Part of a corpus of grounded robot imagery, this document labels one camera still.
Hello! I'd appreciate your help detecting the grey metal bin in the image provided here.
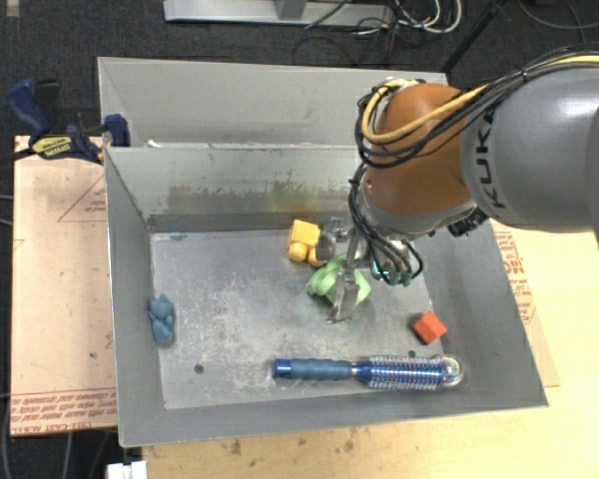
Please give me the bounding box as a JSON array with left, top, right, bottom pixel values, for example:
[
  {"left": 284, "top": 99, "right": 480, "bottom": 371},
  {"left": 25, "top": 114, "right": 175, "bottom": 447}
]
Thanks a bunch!
[{"left": 97, "top": 56, "right": 550, "bottom": 449}]

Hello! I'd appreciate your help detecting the black cylinder on white bracket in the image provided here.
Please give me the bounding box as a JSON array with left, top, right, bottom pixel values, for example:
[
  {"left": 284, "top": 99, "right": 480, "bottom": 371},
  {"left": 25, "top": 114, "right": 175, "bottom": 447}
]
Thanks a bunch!
[{"left": 446, "top": 211, "right": 486, "bottom": 239}]

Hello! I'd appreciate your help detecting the orange-red block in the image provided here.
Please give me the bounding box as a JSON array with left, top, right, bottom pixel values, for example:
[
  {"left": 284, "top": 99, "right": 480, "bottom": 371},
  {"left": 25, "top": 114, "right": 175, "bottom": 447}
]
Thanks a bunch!
[{"left": 410, "top": 310, "right": 449, "bottom": 346}]

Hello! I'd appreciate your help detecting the yellow and grey toy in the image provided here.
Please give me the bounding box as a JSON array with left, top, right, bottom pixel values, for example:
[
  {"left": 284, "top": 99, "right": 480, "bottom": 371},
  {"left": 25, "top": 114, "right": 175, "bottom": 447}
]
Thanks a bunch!
[{"left": 287, "top": 219, "right": 338, "bottom": 267}]

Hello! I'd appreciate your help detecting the blue round hairbrush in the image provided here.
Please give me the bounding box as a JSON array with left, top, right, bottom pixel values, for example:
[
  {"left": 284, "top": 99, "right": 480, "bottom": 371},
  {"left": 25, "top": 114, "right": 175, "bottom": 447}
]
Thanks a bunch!
[{"left": 272, "top": 353, "right": 465, "bottom": 392}]

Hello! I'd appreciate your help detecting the brown cardboard board red print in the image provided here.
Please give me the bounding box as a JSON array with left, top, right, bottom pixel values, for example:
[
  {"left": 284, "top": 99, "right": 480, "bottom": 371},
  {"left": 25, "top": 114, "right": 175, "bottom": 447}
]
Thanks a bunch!
[{"left": 9, "top": 135, "right": 563, "bottom": 438}]

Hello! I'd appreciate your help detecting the blue toy animal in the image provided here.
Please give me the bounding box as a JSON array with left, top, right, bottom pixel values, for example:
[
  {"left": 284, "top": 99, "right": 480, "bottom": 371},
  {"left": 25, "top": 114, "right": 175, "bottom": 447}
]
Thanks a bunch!
[{"left": 147, "top": 293, "right": 177, "bottom": 346}]

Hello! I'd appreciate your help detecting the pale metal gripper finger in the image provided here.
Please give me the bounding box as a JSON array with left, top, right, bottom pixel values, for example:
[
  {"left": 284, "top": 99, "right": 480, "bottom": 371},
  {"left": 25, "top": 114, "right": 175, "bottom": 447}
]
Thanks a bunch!
[
  {"left": 327, "top": 272, "right": 346, "bottom": 324},
  {"left": 341, "top": 273, "right": 358, "bottom": 319}
]

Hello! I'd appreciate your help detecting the light green soft toy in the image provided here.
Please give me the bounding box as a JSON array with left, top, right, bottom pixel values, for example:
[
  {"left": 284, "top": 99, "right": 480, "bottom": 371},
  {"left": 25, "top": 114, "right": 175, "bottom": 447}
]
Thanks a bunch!
[{"left": 305, "top": 250, "right": 373, "bottom": 311}]

